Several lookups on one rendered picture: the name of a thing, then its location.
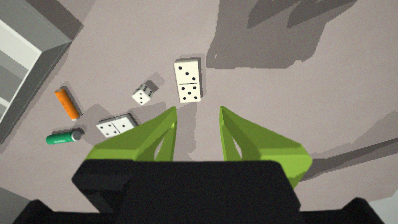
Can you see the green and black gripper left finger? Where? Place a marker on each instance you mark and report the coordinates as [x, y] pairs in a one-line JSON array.
[[140, 142]]

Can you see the green battery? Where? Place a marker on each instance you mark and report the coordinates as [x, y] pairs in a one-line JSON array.
[[63, 137]]

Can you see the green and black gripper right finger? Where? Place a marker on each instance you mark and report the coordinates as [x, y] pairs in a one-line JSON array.
[[259, 143]]

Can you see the white rack of three labelled bins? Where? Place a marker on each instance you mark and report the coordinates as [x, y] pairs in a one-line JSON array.
[[17, 57]]

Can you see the orange battery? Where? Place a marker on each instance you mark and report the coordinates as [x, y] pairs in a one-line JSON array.
[[67, 104]]

